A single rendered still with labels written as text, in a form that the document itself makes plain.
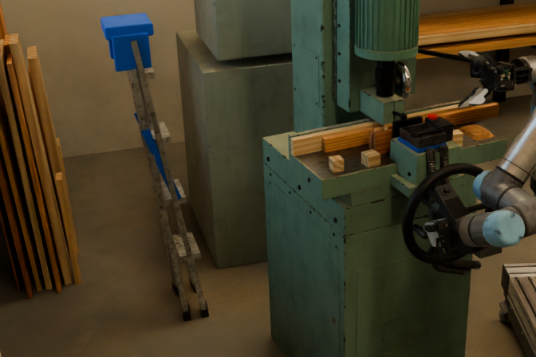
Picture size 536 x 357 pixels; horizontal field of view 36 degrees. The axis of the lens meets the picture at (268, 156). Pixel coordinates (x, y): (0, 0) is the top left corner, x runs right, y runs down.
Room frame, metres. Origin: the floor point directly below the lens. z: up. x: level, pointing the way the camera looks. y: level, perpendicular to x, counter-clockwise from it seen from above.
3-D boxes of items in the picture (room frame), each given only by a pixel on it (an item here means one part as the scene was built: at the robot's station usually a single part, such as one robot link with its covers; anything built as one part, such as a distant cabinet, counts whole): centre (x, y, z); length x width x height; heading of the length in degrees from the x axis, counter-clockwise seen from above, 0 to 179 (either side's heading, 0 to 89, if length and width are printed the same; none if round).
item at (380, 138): (2.14, -0.41, 0.93); 0.25 x 0.01 x 0.07; 112
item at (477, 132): (2.23, -0.62, 0.91); 0.10 x 0.07 x 0.02; 22
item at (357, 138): (2.25, -0.44, 0.92); 0.60 x 0.02 x 0.04; 112
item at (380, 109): (2.23, -0.34, 0.99); 0.14 x 0.07 x 0.09; 22
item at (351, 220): (2.32, -0.30, 0.76); 0.57 x 0.45 x 0.09; 22
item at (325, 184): (2.12, -0.39, 0.87); 0.61 x 0.30 x 0.06; 112
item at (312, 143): (2.23, -0.35, 0.92); 0.60 x 0.02 x 0.05; 112
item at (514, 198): (1.60, -0.57, 0.97); 0.11 x 0.11 x 0.08; 22
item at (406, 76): (2.38, -0.41, 1.02); 0.12 x 0.03 x 0.12; 22
